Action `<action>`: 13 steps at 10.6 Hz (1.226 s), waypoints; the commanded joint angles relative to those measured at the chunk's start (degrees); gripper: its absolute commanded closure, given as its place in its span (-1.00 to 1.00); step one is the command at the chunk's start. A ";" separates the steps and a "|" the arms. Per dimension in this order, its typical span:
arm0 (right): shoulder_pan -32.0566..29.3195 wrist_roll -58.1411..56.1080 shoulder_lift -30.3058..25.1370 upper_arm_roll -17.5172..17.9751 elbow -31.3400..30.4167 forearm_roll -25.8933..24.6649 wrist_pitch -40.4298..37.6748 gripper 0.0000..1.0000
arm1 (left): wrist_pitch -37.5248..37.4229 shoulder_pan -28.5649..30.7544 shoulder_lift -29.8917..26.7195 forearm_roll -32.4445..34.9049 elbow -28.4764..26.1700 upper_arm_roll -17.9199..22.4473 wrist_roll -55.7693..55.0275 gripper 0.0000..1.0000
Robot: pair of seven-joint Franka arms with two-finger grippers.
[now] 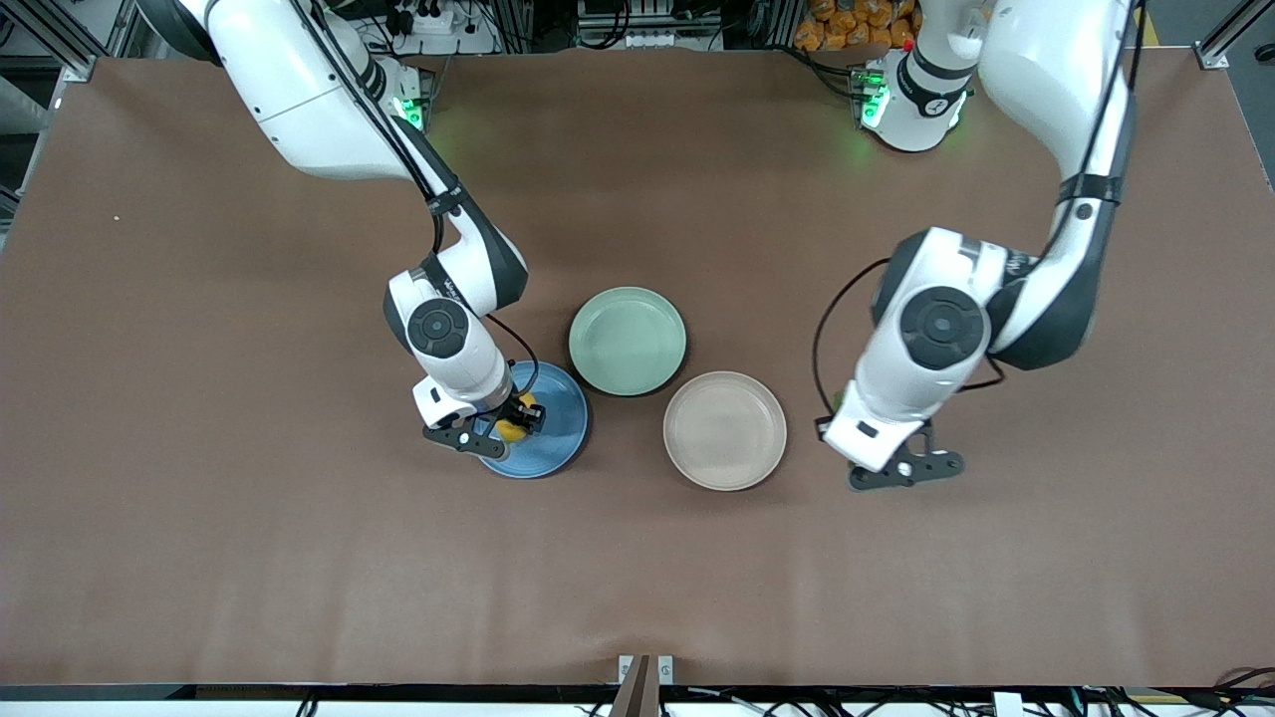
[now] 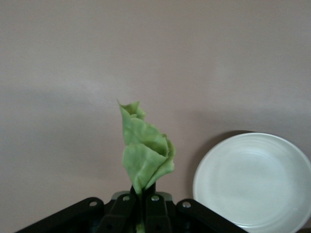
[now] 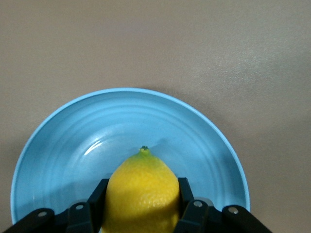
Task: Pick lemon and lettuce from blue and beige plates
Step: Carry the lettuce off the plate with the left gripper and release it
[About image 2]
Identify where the green lettuce leaf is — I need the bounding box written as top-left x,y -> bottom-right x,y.
117,98 -> 176,233

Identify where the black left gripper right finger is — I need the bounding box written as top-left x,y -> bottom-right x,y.
145,193 -> 249,233

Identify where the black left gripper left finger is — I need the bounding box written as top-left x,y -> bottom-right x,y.
14,193 -> 137,233

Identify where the beige plate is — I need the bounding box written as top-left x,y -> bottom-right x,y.
192,132 -> 311,230

